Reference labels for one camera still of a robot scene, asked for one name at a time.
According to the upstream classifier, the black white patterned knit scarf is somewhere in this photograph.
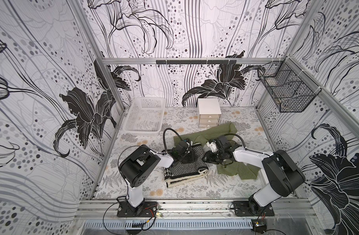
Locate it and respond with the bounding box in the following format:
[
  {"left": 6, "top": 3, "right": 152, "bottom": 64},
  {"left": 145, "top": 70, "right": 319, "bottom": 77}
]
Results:
[{"left": 164, "top": 143, "right": 209, "bottom": 188}]

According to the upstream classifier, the white plastic perforated basket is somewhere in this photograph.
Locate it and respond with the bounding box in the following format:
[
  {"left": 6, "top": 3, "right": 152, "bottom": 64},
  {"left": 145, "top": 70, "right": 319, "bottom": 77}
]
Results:
[{"left": 123, "top": 97, "right": 166, "bottom": 136}]

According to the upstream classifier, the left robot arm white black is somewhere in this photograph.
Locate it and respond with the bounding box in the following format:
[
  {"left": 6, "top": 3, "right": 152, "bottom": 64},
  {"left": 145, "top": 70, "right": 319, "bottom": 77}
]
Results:
[{"left": 117, "top": 139, "right": 193, "bottom": 217}]

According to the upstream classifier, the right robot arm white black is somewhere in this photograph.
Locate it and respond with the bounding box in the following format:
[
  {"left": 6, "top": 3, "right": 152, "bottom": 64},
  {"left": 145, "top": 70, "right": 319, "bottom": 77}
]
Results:
[{"left": 202, "top": 133, "right": 306, "bottom": 217}]

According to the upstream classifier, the green knit scarf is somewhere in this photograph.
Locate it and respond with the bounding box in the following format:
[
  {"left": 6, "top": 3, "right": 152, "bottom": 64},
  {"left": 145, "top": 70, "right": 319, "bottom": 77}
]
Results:
[{"left": 173, "top": 122, "right": 261, "bottom": 180}]

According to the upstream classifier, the white small drawer box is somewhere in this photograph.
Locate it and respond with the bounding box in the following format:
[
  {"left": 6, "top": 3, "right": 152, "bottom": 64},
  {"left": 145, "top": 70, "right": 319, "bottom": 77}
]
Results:
[{"left": 198, "top": 98, "right": 222, "bottom": 128}]

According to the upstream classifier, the small black electronics box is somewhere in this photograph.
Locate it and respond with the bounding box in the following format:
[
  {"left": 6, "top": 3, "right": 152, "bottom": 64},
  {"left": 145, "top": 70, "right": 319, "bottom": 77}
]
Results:
[{"left": 251, "top": 220, "right": 267, "bottom": 235}]

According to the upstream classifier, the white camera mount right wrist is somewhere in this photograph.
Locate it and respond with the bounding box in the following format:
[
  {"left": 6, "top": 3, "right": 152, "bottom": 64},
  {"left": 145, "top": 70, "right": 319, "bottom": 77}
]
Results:
[{"left": 203, "top": 141, "right": 219, "bottom": 153}]

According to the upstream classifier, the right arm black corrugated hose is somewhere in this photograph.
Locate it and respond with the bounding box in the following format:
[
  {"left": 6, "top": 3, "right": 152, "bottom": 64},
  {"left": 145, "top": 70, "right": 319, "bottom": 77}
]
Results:
[{"left": 223, "top": 133, "right": 248, "bottom": 149}]

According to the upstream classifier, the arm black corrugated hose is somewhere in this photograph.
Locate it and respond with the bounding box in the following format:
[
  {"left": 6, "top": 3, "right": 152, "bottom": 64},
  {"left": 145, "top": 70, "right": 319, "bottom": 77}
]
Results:
[
  {"left": 223, "top": 133, "right": 248, "bottom": 149},
  {"left": 162, "top": 127, "right": 184, "bottom": 153}
]

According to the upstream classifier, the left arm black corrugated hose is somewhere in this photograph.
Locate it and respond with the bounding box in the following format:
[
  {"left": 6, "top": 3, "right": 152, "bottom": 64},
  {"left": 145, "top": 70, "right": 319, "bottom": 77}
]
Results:
[{"left": 162, "top": 127, "right": 184, "bottom": 153}]

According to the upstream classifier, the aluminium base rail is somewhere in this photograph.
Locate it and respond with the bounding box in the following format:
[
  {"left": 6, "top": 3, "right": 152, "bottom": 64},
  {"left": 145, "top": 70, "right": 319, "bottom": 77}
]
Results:
[{"left": 75, "top": 198, "right": 316, "bottom": 219}]

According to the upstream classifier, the white slotted cable duct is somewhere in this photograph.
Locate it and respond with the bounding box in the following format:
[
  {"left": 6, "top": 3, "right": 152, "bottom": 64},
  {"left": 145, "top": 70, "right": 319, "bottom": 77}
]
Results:
[{"left": 84, "top": 219, "right": 253, "bottom": 230}]

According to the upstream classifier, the black hook rail on wall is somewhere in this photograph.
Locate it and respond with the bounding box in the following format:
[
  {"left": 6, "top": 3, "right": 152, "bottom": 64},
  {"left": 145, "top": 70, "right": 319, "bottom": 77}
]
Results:
[{"left": 156, "top": 59, "right": 237, "bottom": 65}]

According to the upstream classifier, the black wire wall basket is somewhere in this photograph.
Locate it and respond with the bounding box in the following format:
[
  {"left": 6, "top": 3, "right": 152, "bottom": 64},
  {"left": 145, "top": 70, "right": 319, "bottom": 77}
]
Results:
[{"left": 257, "top": 61, "right": 321, "bottom": 113}]

